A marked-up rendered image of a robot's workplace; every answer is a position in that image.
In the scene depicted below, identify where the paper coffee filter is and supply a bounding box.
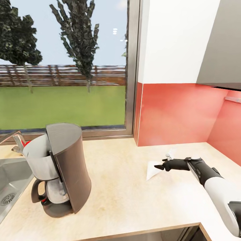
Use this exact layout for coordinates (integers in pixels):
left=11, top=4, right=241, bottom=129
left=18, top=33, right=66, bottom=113
left=146, top=161, right=162, bottom=181

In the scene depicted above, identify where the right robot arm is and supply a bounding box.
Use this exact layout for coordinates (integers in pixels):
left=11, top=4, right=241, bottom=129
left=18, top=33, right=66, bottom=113
left=154, top=150, right=241, bottom=238

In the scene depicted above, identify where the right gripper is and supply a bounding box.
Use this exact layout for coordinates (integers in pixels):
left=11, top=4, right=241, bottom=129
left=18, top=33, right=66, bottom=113
left=154, top=159, right=183, bottom=171

